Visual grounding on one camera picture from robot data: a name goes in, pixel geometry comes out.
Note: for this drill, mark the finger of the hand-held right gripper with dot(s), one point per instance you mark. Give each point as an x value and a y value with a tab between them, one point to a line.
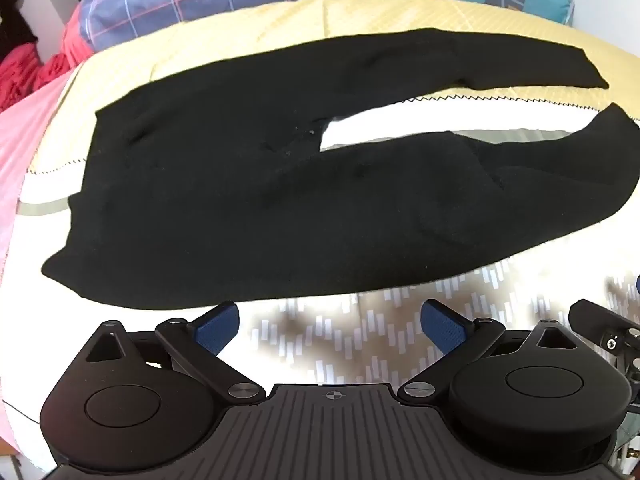
592	316

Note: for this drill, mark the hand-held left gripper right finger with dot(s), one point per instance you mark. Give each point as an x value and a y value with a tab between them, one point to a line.
441	328

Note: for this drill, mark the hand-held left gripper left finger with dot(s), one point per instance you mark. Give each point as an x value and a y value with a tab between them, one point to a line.
215	328

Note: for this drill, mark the black pants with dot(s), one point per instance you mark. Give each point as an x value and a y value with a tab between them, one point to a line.
250	200

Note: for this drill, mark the pink striped sheet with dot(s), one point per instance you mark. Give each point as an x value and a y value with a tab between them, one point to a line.
20	160

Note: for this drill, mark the yellow patterned bed cover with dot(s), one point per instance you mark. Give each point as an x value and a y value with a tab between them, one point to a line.
400	15

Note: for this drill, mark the red folded blanket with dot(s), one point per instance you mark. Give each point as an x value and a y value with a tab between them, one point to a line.
20	75

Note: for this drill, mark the dark hanging clothes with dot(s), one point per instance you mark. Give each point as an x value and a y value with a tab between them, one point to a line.
15	20

